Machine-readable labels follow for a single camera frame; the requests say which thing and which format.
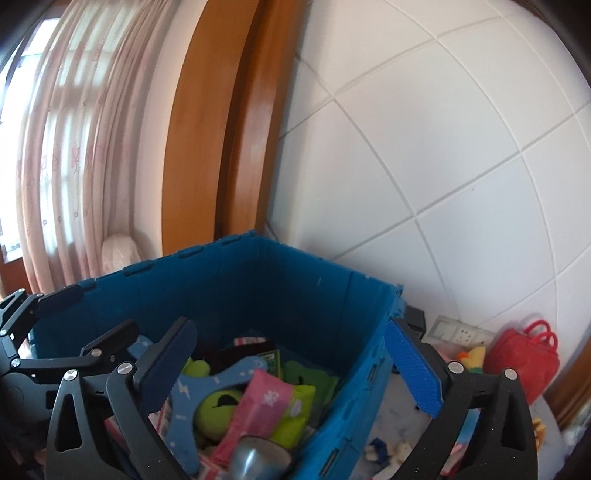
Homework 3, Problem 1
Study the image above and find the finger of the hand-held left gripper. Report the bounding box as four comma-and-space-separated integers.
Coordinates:
0, 285, 98, 361
18, 320, 140, 376

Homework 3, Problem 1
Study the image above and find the pink patterned sheer curtain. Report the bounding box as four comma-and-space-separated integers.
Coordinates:
0, 0, 218, 296

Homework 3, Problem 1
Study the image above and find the blue plastic crate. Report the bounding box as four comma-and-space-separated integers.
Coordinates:
28, 230, 407, 480

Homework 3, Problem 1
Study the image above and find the pale pink cloth bundle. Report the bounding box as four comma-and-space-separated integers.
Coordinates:
100, 233, 143, 278

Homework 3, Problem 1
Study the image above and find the black gift bag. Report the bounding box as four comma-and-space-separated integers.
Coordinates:
405, 305, 427, 341

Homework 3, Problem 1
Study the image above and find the small white blue toy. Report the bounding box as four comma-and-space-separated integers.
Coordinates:
365, 438, 414, 465

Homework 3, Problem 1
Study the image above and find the green felt piece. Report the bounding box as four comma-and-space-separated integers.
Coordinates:
281, 360, 341, 394

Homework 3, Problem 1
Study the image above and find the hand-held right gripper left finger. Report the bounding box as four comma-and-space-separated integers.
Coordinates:
45, 316, 199, 480

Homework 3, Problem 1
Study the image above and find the red bear-face carry case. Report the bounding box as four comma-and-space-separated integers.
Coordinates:
483, 318, 560, 406

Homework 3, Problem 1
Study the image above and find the lime green soft packet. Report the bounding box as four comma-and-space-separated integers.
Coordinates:
270, 383, 317, 448

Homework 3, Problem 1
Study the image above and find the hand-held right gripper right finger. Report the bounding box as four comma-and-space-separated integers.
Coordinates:
384, 318, 540, 480

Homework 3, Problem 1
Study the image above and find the white wall switch panel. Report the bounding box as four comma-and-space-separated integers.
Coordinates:
427, 315, 457, 343

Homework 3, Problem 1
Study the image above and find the pink soft packet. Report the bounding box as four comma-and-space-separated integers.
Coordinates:
210, 369, 296, 468

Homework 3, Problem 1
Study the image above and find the white wall socket panel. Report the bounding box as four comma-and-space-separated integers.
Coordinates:
454, 322, 480, 347

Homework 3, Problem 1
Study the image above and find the small green card box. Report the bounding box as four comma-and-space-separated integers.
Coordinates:
256, 349, 283, 377

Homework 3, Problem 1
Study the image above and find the dark red cloth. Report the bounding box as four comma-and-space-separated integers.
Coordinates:
202, 340, 274, 371

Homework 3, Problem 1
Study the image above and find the silver metal cup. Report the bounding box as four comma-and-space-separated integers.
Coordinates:
231, 435, 293, 480

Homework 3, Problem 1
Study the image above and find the wooden furniture frame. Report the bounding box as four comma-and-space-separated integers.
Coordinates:
544, 332, 591, 428

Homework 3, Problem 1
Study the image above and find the lime green plush toy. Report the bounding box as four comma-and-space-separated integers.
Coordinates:
182, 357, 246, 446

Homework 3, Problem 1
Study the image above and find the wooden door frame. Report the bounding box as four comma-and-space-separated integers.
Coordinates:
161, 0, 311, 259

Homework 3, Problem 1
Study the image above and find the yellow duck plush green outfit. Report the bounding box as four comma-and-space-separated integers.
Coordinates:
456, 346, 488, 373

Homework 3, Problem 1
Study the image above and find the blue star-shaped toy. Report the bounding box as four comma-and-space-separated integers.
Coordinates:
127, 335, 269, 479

